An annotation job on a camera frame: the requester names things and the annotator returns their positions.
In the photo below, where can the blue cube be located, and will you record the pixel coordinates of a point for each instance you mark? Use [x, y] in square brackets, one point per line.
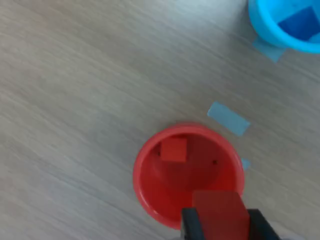
[297, 23]

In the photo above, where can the grey-blue tape piece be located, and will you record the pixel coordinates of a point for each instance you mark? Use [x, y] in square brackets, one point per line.
[246, 163]
[228, 118]
[268, 51]

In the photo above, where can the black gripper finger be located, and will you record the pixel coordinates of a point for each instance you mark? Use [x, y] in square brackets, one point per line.
[262, 225]
[192, 225]

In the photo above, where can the red plastic bin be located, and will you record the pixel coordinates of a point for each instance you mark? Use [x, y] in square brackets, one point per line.
[160, 195]

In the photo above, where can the blue plastic bin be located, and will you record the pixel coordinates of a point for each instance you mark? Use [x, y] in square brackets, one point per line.
[265, 22]

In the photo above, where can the red cube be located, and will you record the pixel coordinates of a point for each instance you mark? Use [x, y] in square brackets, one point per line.
[220, 212]
[173, 150]

